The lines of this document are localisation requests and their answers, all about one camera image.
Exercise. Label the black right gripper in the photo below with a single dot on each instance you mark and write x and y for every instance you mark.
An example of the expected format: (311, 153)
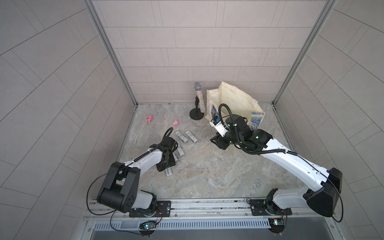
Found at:
(219, 141)

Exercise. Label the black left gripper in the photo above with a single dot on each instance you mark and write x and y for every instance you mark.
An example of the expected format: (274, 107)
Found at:
(161, 167)

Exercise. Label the clear case blue compass red label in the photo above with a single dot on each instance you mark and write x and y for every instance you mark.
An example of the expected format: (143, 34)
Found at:
(168, 171)

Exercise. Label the canvas bag starry night print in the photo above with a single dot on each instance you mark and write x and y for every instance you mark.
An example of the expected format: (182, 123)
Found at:
(238, 101)

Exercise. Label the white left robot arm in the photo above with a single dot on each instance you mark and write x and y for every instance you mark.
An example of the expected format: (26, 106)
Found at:
(120, 188)

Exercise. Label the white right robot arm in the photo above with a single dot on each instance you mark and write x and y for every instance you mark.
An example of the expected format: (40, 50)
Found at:
(322, 187)

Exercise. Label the clear compass case small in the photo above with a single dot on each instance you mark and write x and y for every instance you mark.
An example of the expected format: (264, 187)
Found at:
(176, 157)

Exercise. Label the clear compass case middle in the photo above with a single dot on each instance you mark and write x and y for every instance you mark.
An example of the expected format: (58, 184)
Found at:
(180, 150)

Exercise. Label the clear compass case far left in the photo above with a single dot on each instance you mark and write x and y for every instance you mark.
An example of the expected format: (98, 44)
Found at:
(181, 136)

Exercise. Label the clear compass case far right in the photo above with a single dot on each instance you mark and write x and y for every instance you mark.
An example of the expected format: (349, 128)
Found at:
(191, 136)

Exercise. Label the black microphone stand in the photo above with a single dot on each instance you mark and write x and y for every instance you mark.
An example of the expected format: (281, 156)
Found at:
(196, 114)

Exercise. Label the pink figure toy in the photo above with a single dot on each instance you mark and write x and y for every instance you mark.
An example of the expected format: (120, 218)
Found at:
(150, 119)

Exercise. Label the rhinestone microphone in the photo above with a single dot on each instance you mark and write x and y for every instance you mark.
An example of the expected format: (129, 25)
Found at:
(199, 93)

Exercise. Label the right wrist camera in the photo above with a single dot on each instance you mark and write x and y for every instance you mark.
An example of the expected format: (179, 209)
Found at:
(219, 127)

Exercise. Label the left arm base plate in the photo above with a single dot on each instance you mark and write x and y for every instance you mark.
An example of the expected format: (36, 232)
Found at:
(161, 209)

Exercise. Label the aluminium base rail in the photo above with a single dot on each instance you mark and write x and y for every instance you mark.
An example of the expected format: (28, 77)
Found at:
(208, 214)

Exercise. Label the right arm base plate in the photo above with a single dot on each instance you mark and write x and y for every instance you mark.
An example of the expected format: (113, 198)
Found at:
(263, 207)

